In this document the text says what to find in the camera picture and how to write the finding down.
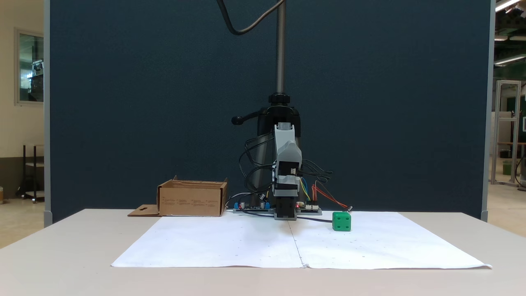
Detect red orange jumper wires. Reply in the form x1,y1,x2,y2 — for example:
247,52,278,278
311,182,353,213

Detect aluminium profile frame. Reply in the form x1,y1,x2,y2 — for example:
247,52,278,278
490,80,522,186

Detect blue circuit board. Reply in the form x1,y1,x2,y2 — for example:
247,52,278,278
233,201,272,213

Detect black gripper wire bundle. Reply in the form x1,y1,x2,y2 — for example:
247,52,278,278
299,159,334,184

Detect green dice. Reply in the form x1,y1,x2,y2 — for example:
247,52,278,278
332,211,352,232

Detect brown cardboard box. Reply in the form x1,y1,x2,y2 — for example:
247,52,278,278
127,176,229,217

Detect black base wire bundle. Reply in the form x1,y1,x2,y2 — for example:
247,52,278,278
238,135,276,206

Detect black camera stand with pole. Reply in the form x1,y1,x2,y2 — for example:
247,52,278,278
231,0,302,208

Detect framed window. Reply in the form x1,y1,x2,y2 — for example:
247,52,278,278
14,28,44,106

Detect white paper sheet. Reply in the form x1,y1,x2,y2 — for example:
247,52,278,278
111,215,305,268
289,211,493,270

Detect dark blue partition panel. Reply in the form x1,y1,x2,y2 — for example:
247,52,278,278
44,0,496,227

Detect dark circuit board with wires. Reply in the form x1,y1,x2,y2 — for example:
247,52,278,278
296,201,323,215

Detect black overhead camera cable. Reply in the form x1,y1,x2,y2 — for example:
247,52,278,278
217,0,286,36

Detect black table cable white connector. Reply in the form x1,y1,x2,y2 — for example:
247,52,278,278
296,215,334,224

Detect ceiling fluorescent light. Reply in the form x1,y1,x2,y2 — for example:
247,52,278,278
495,0,522,12
494,53,526,67

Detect black shelf rack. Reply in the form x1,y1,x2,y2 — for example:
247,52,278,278
16,143,45,204

